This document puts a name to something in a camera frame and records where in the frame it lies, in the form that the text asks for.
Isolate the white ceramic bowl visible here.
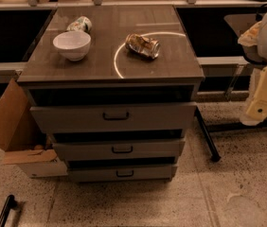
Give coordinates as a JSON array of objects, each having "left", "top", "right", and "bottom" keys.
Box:
[{"left": 53, "top": 30, "right": 91, "bottom": 61}]

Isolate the grey drawer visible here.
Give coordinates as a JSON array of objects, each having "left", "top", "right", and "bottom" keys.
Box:
[
  {"left": 30, "top": 102, "right": 196, "bottom": 133},
  {"left": 53, "top": 138, "right": 185, "bottom": 161},
  {"left": 67, "top": 164, "right": 178, "bottom": 183}
]

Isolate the black side table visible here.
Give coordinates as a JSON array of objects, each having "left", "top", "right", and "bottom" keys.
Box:
[{"left": 223, "top": 12, "right": 267, "bottom": 134}]

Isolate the brown cardboard box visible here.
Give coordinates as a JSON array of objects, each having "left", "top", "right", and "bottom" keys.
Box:
[{"left": 0, "top": 79, "right": 67, "bottom": 178}]

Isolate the crushed silver soda can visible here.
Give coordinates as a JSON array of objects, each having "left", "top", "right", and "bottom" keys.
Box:
[{"left": 125, "top": 33, "right": 160, "bottom": 60}]

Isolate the black floor bar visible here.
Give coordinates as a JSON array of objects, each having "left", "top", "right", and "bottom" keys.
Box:
[{"left": 0, "top": 195, "right": 18, "bottom": 227}]

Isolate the grey top drawer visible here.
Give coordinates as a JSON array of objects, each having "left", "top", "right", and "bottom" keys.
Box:
[{"left": 30, "top": 102, "right": 196, "bottom": 133}]

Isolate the grey bottom drawer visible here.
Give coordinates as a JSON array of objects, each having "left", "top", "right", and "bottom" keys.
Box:
[{"left": 67, "top": 164, "right": 178, "bottom": 183}]

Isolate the grey drawer cabinet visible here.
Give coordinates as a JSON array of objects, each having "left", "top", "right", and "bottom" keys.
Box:
[{"left": 18, "top": 6, "right": 204, "bottom": 170}]

